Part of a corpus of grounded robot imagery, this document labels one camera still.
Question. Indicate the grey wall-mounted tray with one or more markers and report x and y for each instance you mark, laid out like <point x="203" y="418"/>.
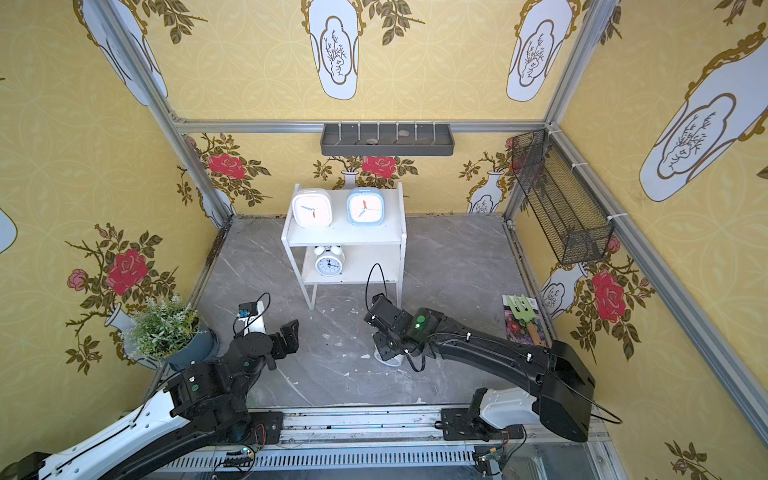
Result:
<point x="390" y="139"/>

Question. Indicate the aluminium slotted base rail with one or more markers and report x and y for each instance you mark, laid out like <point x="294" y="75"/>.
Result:
<point x="389" y="437"/>

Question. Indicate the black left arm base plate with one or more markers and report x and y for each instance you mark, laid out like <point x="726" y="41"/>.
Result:
<point x="263" y="428"/>

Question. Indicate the pink white seed packet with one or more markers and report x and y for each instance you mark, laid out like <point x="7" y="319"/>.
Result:
<point x="534" y="334"/>

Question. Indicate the white square alarm clock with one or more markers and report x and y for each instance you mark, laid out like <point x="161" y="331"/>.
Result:
<point x="312" y="208"/>

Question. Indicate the white two-tier shelf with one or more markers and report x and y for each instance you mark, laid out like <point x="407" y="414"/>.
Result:
<point x="363" y="246"/>

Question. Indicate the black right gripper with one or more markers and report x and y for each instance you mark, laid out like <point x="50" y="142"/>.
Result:
<point x="381" y="313"/>

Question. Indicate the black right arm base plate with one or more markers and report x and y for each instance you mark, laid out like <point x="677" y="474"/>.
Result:
<point x="460" y="424"/>

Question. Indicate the white twin-bell alarm clock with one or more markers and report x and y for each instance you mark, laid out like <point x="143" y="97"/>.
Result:
<point x="329" y="260"/>

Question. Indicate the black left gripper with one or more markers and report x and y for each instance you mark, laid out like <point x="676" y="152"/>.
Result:
<point x="282" y="341"/>

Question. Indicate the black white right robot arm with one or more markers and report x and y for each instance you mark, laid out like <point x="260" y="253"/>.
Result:
<point x="555" y="376"/>

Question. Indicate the potted green plant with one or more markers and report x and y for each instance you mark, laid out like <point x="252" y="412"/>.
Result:
<point x="168" y="329"/>

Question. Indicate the black wire mesh basket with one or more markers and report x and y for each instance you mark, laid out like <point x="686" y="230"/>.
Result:
<point x="575" y="224"/>

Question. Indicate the blue square alarm clock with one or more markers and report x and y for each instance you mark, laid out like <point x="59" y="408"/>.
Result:
<point x="365" y="206"/>

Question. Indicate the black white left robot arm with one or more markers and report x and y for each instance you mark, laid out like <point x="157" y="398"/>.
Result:
<point x="202" y="405"/>

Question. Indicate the green plastic garden fork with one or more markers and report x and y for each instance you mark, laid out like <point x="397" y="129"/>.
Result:
<point x="521" y="310"/>

